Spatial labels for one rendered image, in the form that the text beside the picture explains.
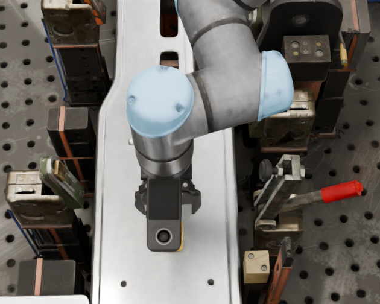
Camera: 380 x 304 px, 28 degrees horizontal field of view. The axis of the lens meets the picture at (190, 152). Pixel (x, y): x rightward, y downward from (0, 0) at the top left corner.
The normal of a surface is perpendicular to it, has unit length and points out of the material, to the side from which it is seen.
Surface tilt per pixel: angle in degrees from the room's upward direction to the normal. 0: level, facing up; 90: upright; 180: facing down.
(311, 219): 0
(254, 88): 30
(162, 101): 1
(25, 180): 0
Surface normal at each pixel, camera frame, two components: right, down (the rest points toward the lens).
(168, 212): 0.04, 0.04
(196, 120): 0.23, 0.44
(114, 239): -0.01, -0.43
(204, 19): -0.44, -0.26
